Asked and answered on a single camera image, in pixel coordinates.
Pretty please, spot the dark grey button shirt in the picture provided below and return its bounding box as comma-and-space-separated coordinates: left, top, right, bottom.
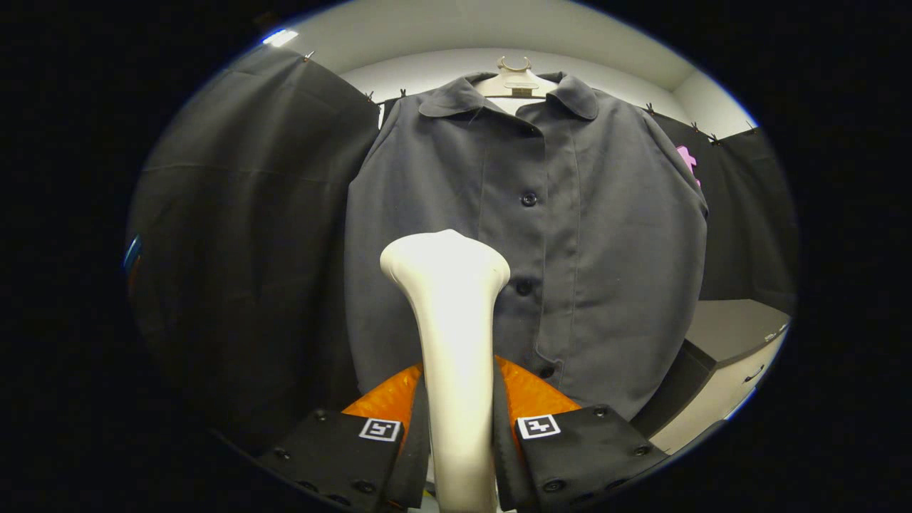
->
344, 71, 710, 421

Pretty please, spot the black backdrop cloth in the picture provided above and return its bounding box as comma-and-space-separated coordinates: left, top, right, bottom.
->
125, 46, 799, 457

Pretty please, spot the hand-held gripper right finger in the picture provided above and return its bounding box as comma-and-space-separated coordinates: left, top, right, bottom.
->
493, 356, 670, 512

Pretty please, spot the cream clothes hanger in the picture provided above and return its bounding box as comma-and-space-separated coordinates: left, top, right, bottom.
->
474, 57, 559, 115

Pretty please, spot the cream garment steamer head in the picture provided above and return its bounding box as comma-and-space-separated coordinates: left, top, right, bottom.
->
380, 229, 512, 513

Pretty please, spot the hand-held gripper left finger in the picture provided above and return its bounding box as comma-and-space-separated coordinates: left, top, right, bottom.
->
256, 362, 434, 512

